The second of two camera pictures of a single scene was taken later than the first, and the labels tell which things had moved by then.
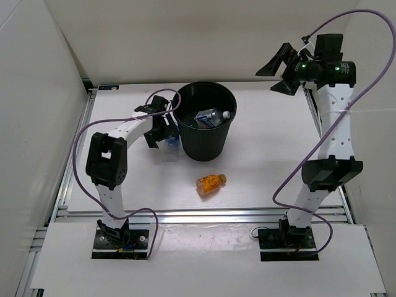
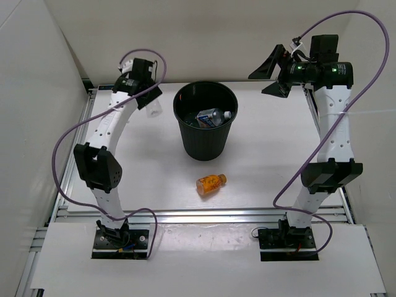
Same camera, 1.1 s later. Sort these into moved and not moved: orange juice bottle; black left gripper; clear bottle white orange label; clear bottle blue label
Moved: black left gripper; clear bottle blue label
Not moved: orange juice bottle; clear bottle white orange label
